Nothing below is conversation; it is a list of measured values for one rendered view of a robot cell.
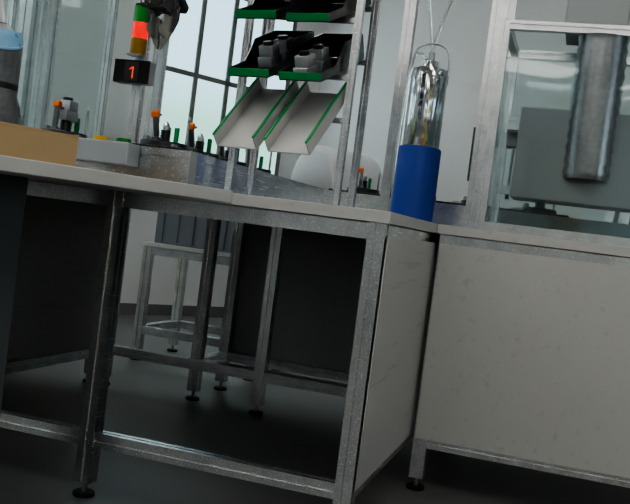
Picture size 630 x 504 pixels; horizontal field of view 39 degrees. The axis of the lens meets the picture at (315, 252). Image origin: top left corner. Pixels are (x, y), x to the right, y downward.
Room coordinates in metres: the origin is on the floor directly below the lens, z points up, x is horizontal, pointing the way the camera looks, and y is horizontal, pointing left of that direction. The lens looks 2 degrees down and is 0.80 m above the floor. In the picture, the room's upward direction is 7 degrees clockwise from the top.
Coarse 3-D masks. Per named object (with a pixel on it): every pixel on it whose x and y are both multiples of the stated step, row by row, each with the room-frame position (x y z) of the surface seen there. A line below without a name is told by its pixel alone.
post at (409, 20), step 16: (416, 0) 3.52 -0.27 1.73; (416, 16) 3.55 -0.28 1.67; (400, 48) 3.53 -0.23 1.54; (400, 64) 3.52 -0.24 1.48; (400, 80) 3.53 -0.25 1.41; (400, 96) 3.52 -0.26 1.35; (400, 112) 3.52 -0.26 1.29; (400, 144) 3.56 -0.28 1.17; (384, 176) 3.53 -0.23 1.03; (384, 192) 3.52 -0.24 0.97; (384, 208) 3.53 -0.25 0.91
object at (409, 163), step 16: (400, 160) 3.18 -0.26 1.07; (416, 160) 3.14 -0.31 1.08; (432, 160) 3.16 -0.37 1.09; (400, 176) 3.17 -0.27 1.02; (416, 176) 3.14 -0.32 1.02; (432, 176) 3.16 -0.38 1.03; (400, 192) 3.16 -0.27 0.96; (416, 192) 3.14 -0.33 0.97; (432, 192) 3.17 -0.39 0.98; (400, 208) 3.16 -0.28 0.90; (416, 208) 3.14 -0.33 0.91; (432, 208) 3.18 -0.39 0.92
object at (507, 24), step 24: (504, 24) 2.93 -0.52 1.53; (528, 24) 2.91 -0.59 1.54; (552, 24) 2.89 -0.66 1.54; (576, 24) 2.87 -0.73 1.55; (600, 24) 2.85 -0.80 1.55; (504, 48) 2.93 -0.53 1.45; (504, 72) 2.93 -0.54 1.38; (480, 192) 2.93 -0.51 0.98; (480, 216) 2.93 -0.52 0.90; (576, 240) 2.84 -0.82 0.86; (600, 240) 2.82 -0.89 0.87; (624, 240) 2.80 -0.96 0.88
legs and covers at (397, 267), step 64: (64, 192) 2.44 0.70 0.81; (128, 192) 2.40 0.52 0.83; (64, 256) 3.54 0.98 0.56; (384, 256) 2.20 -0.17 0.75; (64, 320) 3.59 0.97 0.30; (384, 320) 2.26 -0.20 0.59; (256, 384) 3.67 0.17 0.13; (320, 384) 3.60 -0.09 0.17; (384, 384) 2.36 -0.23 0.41; (128, 448) 2.35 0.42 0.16; (384, 448) 2.48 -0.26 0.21
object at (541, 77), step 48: (528, 48) 2.92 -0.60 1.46; (576, 48) 2.88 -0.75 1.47; (624, 48) 2.83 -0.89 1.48; (528, 96) 2.91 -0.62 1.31; (624, 96) 2.83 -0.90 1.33; (528, 144) 2.91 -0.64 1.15; (624, 144) 2.82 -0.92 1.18; (528, 192) 2.90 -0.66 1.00; (576, 192) 2.86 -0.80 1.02; (624, 192) 2.82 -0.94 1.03
